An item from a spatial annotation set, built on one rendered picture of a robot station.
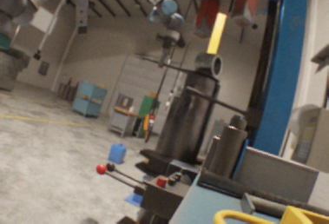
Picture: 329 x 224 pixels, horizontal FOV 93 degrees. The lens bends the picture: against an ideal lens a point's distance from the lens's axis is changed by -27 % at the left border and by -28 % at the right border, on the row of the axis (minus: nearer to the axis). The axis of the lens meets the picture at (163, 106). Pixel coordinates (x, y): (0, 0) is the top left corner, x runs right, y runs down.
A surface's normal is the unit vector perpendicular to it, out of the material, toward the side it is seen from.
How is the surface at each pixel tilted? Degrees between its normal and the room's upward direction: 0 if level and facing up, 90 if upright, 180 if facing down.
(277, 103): 90
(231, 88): 90
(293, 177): 90
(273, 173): 90
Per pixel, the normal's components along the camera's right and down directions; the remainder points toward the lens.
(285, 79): -0.26, -0.13
